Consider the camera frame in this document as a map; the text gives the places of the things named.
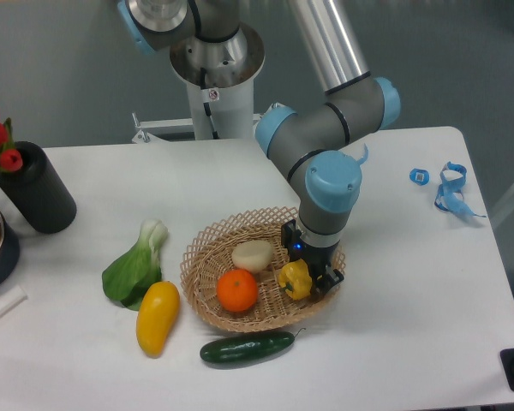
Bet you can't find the yellow bell pepper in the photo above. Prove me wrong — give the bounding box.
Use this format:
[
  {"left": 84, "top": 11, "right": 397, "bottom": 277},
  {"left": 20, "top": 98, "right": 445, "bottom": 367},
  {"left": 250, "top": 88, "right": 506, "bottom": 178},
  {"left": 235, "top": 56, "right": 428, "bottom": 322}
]
[{"left": 278, "top": 259, "right": 313, "bottom": 301}]

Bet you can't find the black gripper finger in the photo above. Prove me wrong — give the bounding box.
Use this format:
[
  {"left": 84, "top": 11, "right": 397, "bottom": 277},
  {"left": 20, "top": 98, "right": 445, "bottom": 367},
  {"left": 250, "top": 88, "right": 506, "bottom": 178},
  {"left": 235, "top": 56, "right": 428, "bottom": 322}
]
[
  {"left": 310, "top": 265, "right": 344, "bottom": 298},
  {"left": 281, "top": 219, "right": 302, "bottom": 261}
]

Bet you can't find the white mounting bracket frame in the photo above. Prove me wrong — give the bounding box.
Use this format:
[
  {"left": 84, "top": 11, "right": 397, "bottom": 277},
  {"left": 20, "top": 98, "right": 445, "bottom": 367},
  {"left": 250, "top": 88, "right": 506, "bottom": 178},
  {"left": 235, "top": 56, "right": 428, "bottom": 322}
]
[{"left": 132, "top": 99, "right": 284, "bottom": 143}]

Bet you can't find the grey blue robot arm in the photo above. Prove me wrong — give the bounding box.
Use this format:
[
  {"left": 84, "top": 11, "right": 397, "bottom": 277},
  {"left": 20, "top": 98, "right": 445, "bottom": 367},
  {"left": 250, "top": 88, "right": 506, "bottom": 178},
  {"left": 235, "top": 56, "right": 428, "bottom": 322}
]
[{"left": 255, "top": 1, "right": 401, "bottom": 298}]

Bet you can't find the green bok choy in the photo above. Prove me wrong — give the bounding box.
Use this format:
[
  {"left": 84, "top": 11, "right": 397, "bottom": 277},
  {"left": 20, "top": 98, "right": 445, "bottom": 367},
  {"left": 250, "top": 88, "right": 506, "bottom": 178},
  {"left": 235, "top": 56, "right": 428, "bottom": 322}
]
[{"left": 102, "top": 219, "right": 169, "bottom": 311}]

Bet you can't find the blue ribbon strip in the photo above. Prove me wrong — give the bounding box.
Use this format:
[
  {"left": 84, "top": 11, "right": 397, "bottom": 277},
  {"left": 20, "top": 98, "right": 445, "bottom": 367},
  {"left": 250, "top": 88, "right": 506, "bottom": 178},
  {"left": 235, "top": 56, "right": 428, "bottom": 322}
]
[{"left": 356, "top": 144, "right": 369, "bottom": 166}]

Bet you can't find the small blue tag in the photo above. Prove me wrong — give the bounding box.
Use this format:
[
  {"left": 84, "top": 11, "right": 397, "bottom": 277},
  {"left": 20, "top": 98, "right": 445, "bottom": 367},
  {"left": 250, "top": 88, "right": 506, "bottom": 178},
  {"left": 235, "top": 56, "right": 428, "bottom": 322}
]
[{"left": 409, "top": 168, "right": 430, "bottom": 186}]

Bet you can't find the black cylindrical vase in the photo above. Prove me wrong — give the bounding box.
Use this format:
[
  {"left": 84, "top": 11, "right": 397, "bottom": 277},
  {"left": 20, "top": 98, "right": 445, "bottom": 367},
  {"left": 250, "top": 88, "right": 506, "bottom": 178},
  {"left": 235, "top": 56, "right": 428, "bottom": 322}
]
[{"left": 0, "top": 141, "right": 77, "bottom": 234}]

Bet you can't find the yellow mango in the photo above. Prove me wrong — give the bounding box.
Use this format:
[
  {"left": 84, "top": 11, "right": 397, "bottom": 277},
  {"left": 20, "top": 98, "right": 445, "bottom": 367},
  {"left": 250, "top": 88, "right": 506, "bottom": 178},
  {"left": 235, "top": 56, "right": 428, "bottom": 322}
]
[{"left": 135, "top": 282, "right": 180, "bottom": 358}]

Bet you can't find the woven wicker basket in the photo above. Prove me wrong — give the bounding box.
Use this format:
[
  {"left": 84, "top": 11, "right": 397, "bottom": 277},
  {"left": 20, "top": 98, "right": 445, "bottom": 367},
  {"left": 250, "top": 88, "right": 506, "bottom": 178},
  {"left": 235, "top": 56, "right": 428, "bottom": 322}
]
[{"left": 180, "top": 206, "right": 340, "bottom": 333}]

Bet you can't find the white paper strip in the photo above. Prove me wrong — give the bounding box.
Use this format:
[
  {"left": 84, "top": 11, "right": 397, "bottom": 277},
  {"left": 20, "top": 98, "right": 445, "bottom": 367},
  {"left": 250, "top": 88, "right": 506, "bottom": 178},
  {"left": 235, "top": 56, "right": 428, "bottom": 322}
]
[{"left": 0, "top": 286, "right": 27, "bottom": 318}]

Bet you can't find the orange fruit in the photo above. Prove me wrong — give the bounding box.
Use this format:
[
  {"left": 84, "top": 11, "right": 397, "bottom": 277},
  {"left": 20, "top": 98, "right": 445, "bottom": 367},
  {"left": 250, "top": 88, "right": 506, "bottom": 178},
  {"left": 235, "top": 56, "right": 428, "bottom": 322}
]
[{"left": 216, "top": 269, "right": 258, "bottom": 313}]

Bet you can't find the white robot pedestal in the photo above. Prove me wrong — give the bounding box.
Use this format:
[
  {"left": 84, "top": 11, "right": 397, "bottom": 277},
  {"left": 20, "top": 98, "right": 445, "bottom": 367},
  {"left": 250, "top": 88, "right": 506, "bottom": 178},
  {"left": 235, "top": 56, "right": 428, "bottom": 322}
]
[{"left": 116, "top": 0, "right": 266, "bottom": 140}]

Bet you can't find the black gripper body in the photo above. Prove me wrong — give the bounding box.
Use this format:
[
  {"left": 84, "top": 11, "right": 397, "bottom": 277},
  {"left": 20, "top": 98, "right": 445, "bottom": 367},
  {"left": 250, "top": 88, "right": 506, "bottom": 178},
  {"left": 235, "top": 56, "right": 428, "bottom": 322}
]
[{"left": 300, "top": 235, "right": 337, "bottom": 274}]

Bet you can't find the green cucumber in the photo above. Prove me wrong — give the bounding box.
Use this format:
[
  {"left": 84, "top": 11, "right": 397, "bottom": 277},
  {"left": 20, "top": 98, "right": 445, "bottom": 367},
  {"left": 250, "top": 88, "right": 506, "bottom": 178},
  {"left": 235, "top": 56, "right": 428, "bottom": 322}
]
[{"left": 200, "top": 327, "right": 306, "bottom": 368}]

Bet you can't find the blue lanyard strap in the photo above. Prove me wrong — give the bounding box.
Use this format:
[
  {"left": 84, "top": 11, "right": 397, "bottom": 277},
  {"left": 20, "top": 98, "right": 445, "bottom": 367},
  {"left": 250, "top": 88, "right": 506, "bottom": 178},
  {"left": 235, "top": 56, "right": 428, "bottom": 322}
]
[{"left": 433, "top": 161, "right": 487, "bottom": 223}]

